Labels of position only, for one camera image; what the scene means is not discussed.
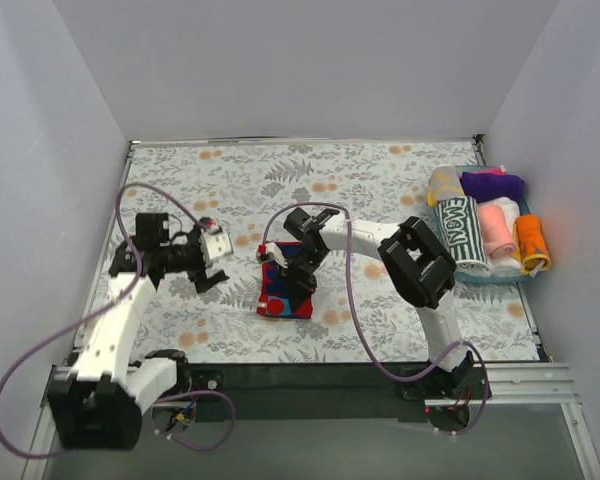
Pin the striped lemon rolled towel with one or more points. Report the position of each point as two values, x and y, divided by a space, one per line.
461 231

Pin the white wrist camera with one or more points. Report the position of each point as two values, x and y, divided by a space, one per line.
270 252
215 242

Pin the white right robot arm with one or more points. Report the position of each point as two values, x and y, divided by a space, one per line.
422 273

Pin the red and blue towel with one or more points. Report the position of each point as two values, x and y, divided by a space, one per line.
274 300

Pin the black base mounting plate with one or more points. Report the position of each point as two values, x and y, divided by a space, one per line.
328 391

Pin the pink panda towel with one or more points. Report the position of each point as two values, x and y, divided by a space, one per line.
498 239

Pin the purple rolled towel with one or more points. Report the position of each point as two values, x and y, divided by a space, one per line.
484 187

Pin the aluminium frame rail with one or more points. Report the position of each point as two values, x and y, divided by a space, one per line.
348 421

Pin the orange rolled towel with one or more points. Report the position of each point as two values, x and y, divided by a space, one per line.
532 252

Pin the white rolled towel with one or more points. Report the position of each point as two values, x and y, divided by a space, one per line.
505 266

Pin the grey yellow rolled towel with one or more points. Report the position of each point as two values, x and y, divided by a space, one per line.
444 184

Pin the floral patterned table mat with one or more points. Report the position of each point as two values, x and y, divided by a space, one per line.
245 187

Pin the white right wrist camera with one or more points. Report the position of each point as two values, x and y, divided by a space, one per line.
270 252

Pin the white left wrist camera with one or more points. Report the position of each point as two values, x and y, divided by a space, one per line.
215 242

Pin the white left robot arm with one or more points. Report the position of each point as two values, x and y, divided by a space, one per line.
100 402

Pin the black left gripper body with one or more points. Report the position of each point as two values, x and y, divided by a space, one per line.
200 265

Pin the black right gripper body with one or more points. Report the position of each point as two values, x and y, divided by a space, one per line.
304 270

